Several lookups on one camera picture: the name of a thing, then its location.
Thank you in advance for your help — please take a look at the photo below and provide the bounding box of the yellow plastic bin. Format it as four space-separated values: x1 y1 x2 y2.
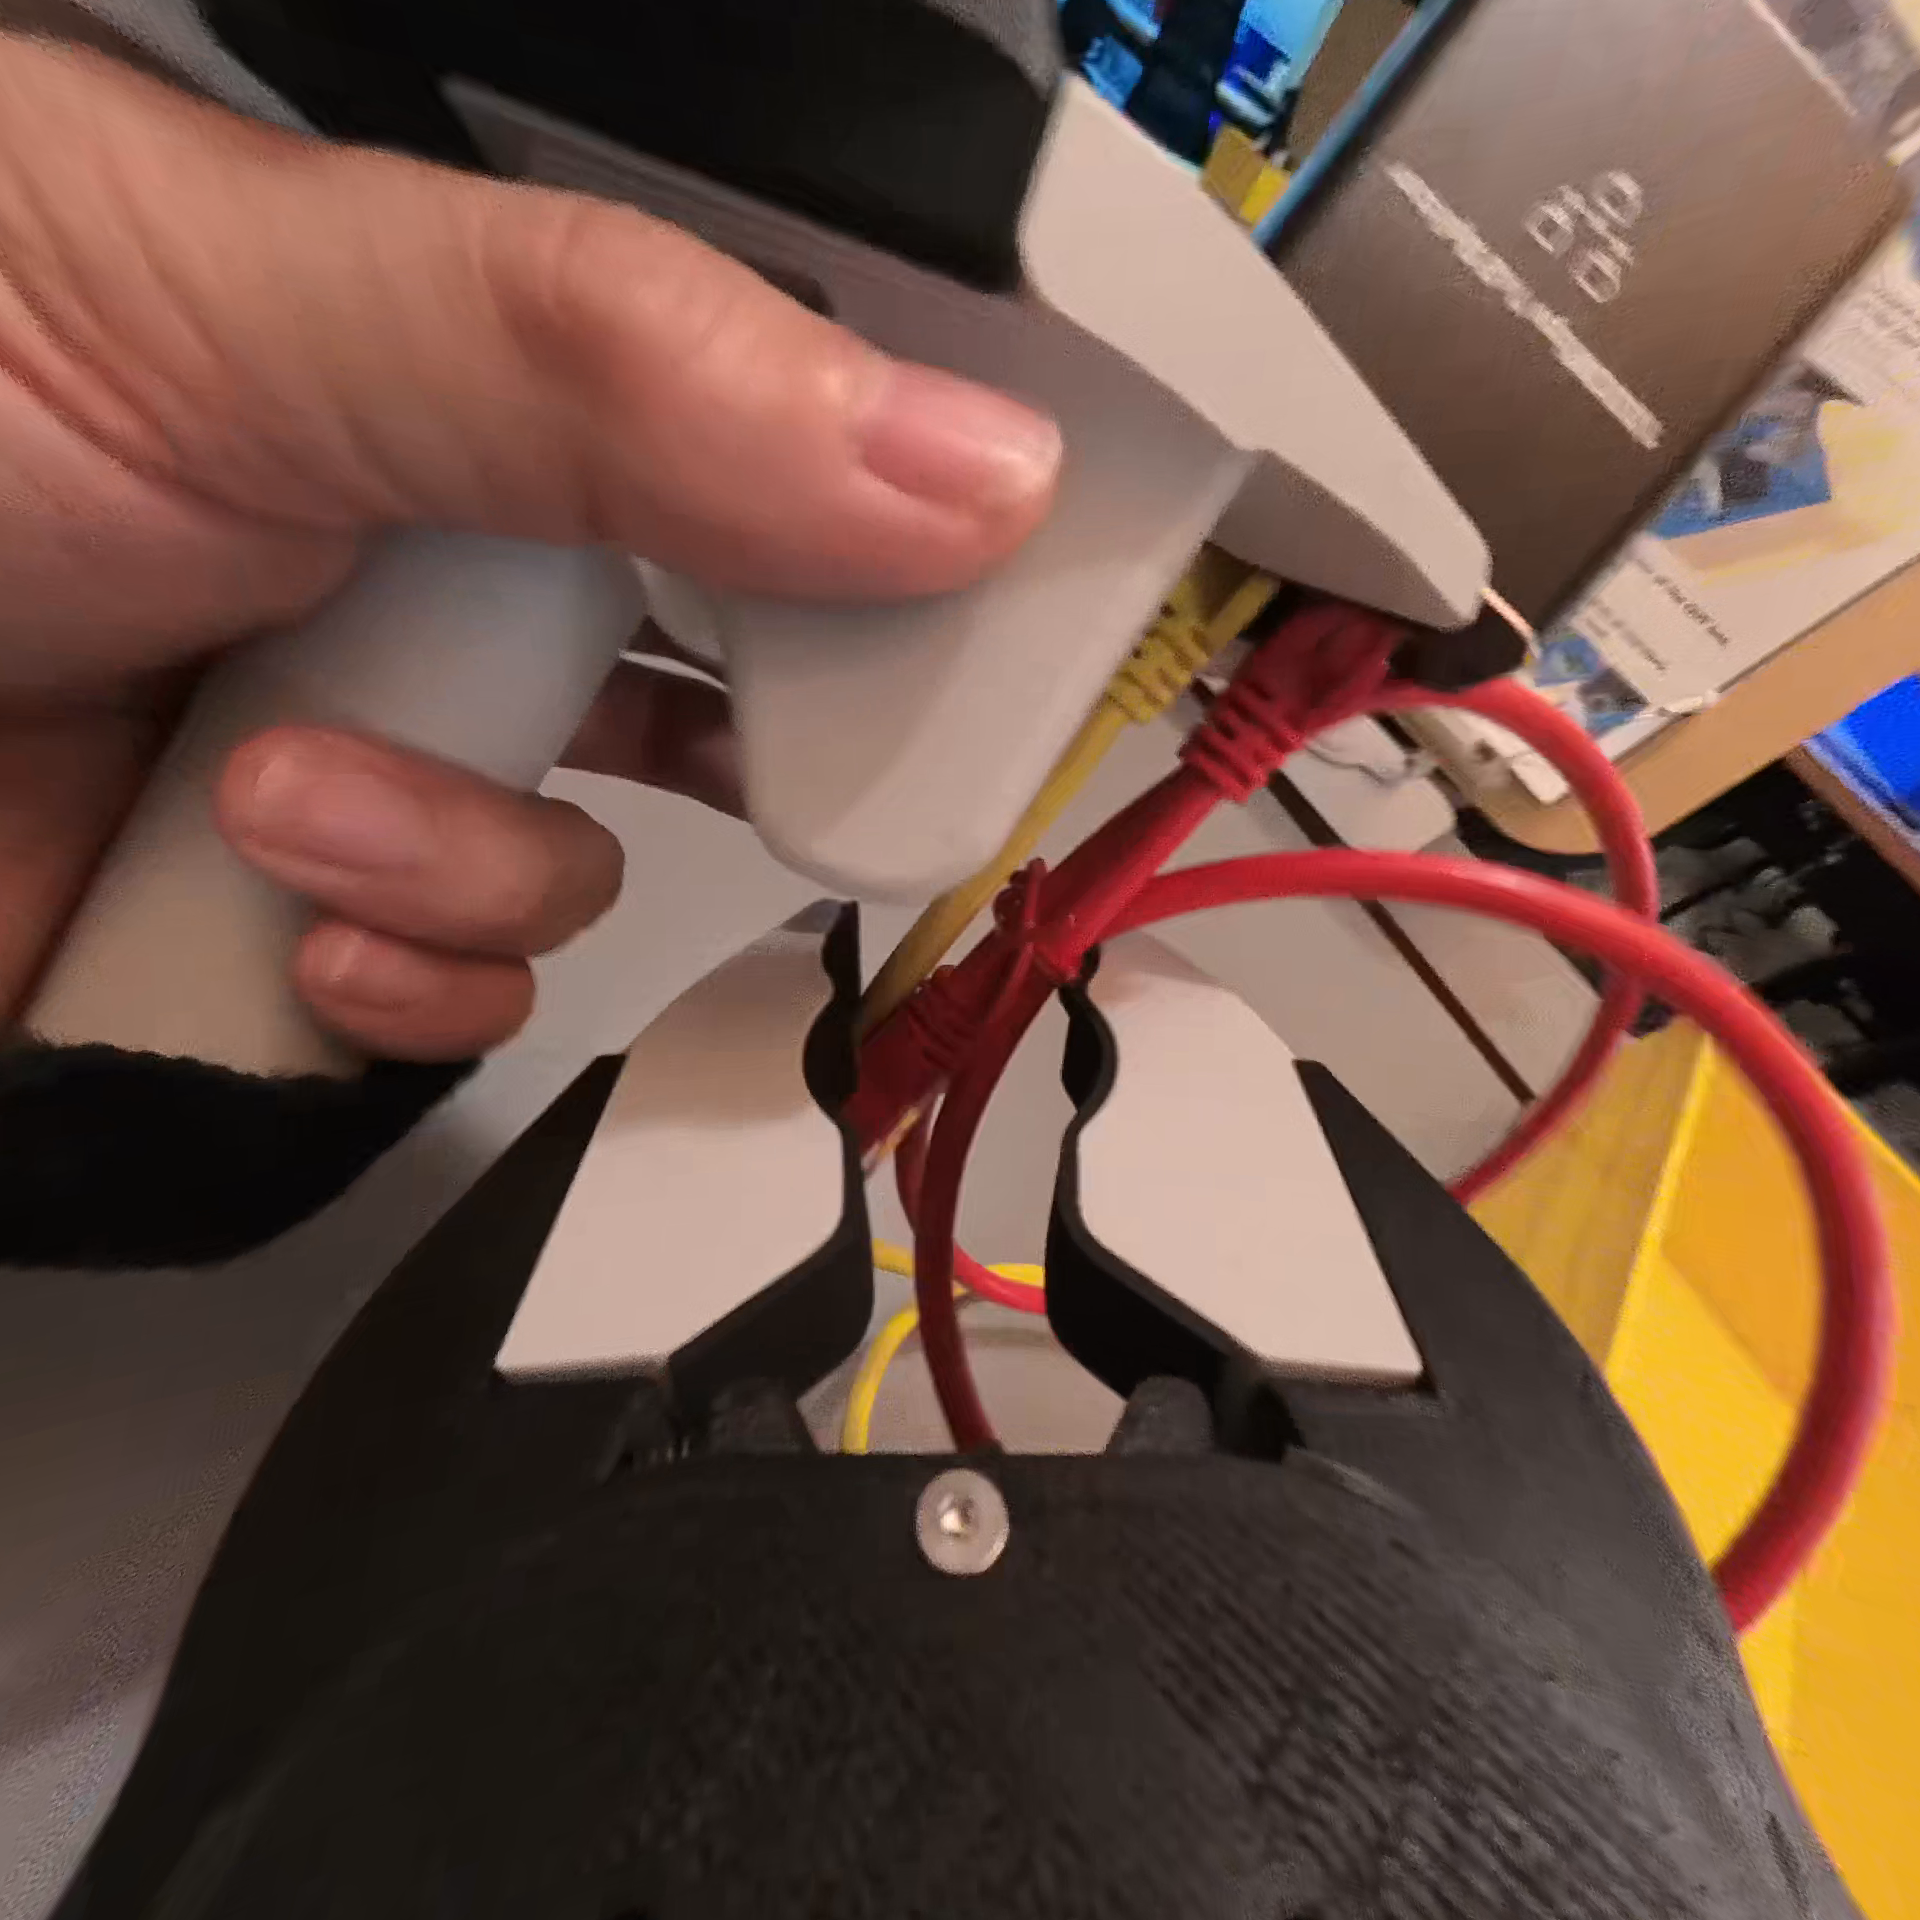
1463 1036 1920 1920

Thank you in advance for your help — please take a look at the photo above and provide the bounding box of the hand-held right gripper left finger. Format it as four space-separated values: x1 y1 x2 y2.
491 902 880 1403

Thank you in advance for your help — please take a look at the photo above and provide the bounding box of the person's left hand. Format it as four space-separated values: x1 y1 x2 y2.
0 31 1070 1065

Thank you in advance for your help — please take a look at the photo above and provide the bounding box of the grey metal stand base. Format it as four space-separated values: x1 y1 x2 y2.
1290 702 1568 857

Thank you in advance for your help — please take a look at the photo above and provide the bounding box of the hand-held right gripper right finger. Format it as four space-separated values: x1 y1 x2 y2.
1043 934 1427 1403

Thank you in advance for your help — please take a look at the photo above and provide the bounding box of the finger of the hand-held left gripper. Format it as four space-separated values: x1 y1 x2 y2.
1017 76 1498 633

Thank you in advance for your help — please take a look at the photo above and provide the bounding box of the printed instruction sheet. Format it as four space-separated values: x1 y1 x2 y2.
1530 225 1920 736

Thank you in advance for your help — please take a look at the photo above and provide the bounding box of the red ethernet cable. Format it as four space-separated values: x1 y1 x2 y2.
839 600 1896 1636

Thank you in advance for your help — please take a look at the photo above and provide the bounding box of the black ethernet splitter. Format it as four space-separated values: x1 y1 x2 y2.
1275 0 1911 633

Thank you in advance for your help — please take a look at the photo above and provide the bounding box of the instruction sheet on wooden stand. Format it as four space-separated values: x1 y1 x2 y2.
1499 563 1920 857

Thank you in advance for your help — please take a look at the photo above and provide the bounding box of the yellow ethernet cable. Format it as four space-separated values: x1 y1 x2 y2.
839 552 1280 1454

